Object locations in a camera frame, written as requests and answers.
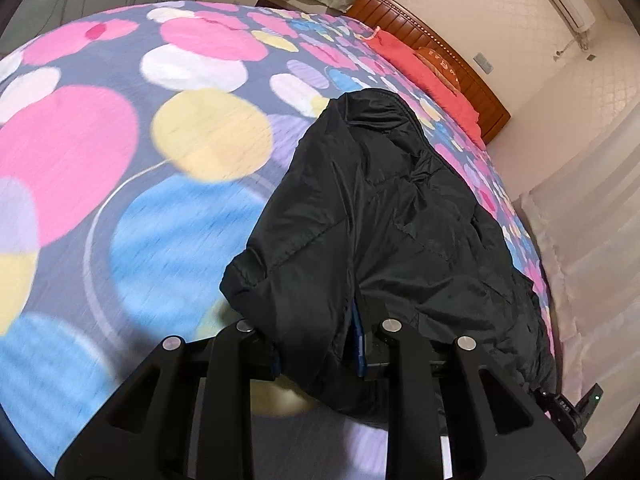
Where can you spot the black puffer jacket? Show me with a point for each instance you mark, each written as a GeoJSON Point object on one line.
{"type": "Point", "coordinates": [390, 230]}

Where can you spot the floral dotted bedspread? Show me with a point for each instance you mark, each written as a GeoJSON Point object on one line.
{"type": "Point", "coordinates": [125, 185]}

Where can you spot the wooden nightstand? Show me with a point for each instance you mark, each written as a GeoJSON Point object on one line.
{"type": "Point", "coordinates": [267, 2]}

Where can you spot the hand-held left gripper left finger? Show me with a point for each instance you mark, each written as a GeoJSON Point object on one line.
{"type": "Point", "coordinates": [232, 360]}

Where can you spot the red pillow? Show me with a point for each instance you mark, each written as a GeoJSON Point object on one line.
{"type": "Point", "coordinates": [425, 75]}

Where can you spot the grey wall switch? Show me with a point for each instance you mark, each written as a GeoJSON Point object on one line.
{"type": "Point", "coordinates": [483, 63]}

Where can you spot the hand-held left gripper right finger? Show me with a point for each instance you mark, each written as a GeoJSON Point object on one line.
{"type": "Point", "coordinates": [358, 347]}

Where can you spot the wooden headboard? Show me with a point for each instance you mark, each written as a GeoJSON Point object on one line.
{"type": "Point", "coordinates": [480, 95]}

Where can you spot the small orange cushion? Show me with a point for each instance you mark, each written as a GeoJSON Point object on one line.
{"type": "Point", "coordinates": [442, 67]}

